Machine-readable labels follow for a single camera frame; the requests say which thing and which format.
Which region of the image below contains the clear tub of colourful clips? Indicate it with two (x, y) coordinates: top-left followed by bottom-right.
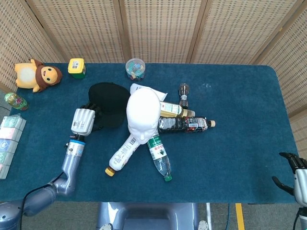
(125, 58), (146, 81)

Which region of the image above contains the dark coffee bottle beige cap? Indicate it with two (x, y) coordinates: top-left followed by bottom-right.
(158, 116), (216, 134)

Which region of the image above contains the white paper sheet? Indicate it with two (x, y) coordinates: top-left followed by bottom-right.
(130, 83), (168, 103)

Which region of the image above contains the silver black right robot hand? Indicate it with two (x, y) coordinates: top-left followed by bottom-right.
(272, 152), (307, 207)

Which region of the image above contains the clear water bottle green cap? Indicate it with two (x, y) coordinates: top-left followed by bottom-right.
(146, 134), (173, 182)

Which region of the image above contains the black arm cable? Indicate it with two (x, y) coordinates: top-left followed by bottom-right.
(21, 183), (59, 211)

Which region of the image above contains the black baseball cap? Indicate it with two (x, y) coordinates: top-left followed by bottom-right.
(88, 82), (130, 132)

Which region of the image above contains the grey table leg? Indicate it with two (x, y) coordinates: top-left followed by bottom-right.
(205, 203), (213, 230)

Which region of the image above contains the yellow tea bottle green label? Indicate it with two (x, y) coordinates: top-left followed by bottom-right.
(159, 101), (196, 118)

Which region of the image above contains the woven bamboo folding screen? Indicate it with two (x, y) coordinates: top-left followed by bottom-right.
(0, 0), (307, 154)

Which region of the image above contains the blue floor cable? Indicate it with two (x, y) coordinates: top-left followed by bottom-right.
(224, 203), (231, 230)

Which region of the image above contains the blue table cloth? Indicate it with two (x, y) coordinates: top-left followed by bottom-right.
(0, 62), (300, 204)

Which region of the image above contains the white label bottle yellow cap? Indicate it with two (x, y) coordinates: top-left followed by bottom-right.
(105, 134), (142, 177)

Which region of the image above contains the white foam mannequin head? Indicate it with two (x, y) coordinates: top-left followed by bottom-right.
(126, 87), (161, 145)

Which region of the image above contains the wrapped tissue pack bundle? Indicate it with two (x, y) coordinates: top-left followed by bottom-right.
(0, 115), (26, 180)

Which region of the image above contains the grey blue robot torso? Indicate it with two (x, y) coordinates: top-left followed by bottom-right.
(95, 202), (200, 230)

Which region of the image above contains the green container yellow lid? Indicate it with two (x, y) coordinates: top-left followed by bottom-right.
(68, 58), (86, 80)

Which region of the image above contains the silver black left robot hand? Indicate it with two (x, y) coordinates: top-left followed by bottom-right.
(71, 102), (103, 137)

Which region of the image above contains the brown yellow plush monkey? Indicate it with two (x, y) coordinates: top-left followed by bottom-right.
(13, 58), (63, 93)

